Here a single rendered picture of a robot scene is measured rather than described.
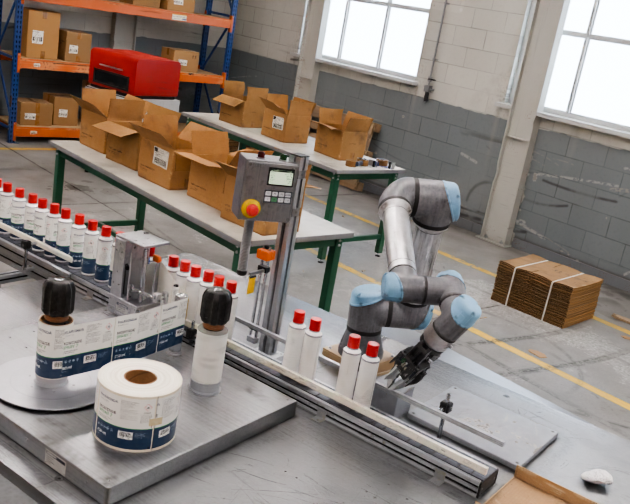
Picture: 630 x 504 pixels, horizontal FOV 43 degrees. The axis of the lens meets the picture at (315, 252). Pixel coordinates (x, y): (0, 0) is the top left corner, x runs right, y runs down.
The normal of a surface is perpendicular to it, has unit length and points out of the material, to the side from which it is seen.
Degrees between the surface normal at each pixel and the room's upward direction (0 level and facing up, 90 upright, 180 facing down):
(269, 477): 0
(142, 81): 90
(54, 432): 0
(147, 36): 90
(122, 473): 0
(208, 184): 90
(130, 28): 90
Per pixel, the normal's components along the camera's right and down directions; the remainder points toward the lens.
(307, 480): 0.17, -0.94
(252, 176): 0.31, 0.32
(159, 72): 0.79, 0.30
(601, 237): -0.74, 0.07
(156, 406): 0.52, 0.33
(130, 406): -0.03, 0.29
